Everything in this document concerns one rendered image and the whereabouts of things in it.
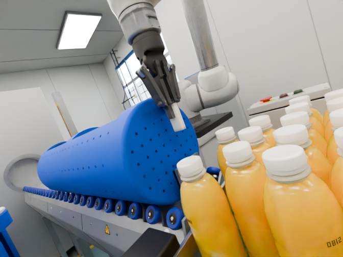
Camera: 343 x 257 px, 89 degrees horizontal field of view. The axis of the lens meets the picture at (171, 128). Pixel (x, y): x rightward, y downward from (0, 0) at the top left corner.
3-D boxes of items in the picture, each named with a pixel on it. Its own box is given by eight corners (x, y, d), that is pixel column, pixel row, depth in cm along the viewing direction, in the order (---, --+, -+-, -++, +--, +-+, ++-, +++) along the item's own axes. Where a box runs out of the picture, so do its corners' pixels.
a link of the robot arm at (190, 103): (177, 118, 116) (167, 86, 112) (204, 110, 112) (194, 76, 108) (173, 123, 101) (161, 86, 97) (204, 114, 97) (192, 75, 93)
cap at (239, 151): (238, 166, 23) (234, 154, 23) (221, 161, 27) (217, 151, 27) (259, 154, 24) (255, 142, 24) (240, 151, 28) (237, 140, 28)
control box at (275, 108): (262, 128, 64) (253, 102, 63) (337, 114, 50) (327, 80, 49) (255, 138, 56) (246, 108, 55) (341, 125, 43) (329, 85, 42)
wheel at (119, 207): (124, 197, 56) (118, 196, 54) (129, 205, 52) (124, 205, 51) (118, 209, 56) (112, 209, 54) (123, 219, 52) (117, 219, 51)
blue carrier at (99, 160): (98, 173, 118) (77, 135, 113) (210, 165, 60) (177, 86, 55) (53, 202, 97) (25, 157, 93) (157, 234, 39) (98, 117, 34)
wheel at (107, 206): (112, 195, 61) (106, 195, 59) (117, 203, 57) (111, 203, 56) (106, 207, 61) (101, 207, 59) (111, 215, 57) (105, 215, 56)
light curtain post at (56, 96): (127, 246, 185) (57, 93, 166) (130, 247, 181) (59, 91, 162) (122, 251, 180) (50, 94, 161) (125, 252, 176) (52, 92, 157)
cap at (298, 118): (295, 121, 32) (293, 112, 31) (317, 122, 28) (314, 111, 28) (277, 129, 31) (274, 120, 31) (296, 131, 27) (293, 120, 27)
